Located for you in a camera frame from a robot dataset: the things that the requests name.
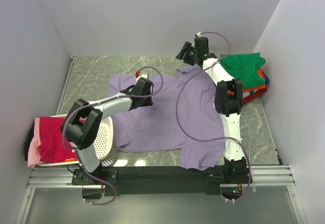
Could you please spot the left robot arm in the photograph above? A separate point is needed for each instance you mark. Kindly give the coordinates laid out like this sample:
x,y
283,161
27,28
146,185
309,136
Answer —
x,y
81,125

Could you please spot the black base beam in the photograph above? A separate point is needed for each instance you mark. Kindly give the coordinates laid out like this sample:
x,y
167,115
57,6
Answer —
x,y
169,180

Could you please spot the blue folded t shirt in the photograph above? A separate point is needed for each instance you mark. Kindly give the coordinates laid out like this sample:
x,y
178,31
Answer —
x,y
267,80

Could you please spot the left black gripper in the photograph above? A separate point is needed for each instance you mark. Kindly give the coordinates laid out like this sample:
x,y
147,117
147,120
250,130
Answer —
x,y
149,102

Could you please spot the white perforated laundry basket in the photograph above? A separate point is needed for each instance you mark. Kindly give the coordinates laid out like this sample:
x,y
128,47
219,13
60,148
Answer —
x,y
103,144

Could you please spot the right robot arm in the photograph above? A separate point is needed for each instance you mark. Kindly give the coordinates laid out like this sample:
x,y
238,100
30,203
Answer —
x,y
228,103

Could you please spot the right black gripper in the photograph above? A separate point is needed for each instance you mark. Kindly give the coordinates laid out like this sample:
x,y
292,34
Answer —
x,y
186,48

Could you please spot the aluminium rail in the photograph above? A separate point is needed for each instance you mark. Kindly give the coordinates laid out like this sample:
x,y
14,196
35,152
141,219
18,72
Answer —
x,y
60,177

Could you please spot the green folded t shirt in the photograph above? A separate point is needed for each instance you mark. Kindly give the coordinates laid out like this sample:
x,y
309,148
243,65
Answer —
x,y
243,61

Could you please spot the pink t shirt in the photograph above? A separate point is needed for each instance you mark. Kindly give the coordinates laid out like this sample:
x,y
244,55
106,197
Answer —
x,y
34,157

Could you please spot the red folded t shirt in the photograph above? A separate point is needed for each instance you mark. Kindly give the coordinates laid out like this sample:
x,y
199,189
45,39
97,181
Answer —
x,y
253,96

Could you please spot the black garment in basket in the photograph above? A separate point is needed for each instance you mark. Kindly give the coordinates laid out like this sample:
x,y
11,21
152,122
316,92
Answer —
x,y
27,142

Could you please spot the magenta t shirt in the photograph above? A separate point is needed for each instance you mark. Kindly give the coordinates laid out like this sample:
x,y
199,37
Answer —
x,y
51,148

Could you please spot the lavender t shirt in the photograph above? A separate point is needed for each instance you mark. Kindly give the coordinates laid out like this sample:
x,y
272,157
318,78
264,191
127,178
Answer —
x,y
182,117

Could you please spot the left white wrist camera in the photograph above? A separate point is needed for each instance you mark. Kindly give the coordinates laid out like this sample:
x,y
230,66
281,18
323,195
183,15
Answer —
x,y
139,75

